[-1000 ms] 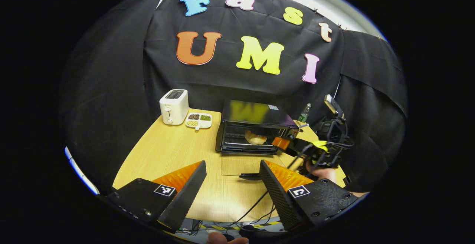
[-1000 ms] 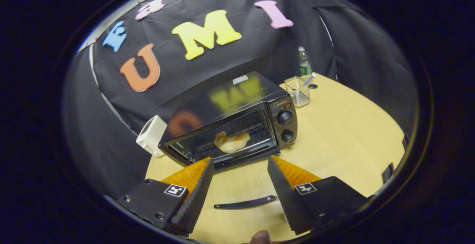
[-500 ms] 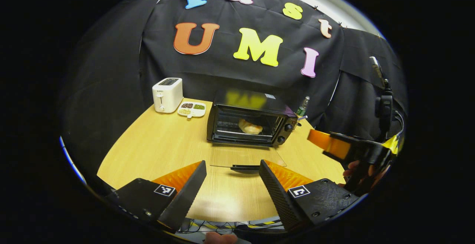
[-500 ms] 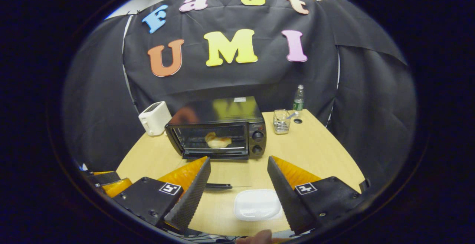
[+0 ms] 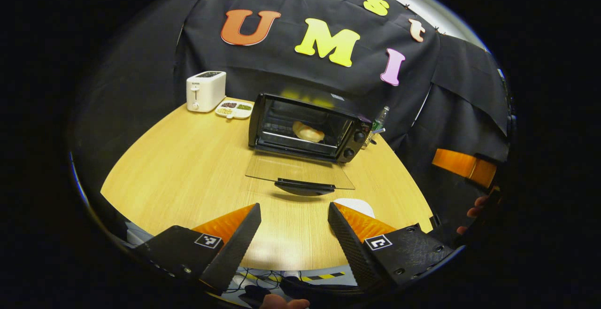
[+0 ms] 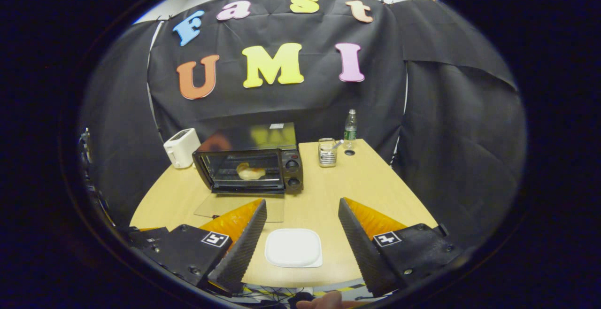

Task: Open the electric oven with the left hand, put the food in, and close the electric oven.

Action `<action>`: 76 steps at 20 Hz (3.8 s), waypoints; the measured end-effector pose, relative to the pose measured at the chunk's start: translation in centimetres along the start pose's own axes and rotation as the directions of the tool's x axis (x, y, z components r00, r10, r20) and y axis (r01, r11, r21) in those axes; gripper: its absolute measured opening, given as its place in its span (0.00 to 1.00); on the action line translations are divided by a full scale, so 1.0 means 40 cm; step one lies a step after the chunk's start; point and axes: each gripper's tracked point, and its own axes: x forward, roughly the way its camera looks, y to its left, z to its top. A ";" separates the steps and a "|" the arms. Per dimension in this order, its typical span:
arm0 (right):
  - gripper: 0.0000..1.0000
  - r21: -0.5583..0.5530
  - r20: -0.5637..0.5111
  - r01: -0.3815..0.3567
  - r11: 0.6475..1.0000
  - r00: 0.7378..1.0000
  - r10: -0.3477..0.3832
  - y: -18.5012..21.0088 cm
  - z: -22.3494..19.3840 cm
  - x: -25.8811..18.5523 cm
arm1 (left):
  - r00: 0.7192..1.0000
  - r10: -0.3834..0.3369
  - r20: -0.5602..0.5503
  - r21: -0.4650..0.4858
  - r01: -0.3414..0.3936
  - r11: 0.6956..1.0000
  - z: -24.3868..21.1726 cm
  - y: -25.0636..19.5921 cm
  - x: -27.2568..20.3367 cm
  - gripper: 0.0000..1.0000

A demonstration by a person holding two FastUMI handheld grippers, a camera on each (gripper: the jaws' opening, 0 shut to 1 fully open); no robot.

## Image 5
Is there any black electric oven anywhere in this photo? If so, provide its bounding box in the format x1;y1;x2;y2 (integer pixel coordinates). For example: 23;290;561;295
245;93;373;197

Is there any black backdrop cloth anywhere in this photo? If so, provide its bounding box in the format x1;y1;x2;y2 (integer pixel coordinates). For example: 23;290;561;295
68;0;513;249

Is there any white divided snack tray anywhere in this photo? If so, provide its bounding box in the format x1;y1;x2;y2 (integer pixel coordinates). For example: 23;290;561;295
215;100;255;120

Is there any bread bun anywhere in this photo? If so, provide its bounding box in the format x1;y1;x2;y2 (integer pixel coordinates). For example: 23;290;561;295
292;120;326;143

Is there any white plate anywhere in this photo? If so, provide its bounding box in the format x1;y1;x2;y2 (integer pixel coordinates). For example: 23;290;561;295
333;198;376;219

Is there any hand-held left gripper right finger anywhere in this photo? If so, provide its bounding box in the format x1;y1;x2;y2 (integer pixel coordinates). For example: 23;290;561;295
327;201;455;291

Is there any white toaster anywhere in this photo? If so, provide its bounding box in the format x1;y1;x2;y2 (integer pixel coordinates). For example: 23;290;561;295
186;71;227;113

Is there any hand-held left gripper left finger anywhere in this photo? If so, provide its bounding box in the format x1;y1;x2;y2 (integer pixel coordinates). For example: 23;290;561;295
134;203;262;295

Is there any green plastic bottle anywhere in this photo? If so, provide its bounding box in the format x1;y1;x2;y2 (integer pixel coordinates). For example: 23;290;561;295
371;106;390;134

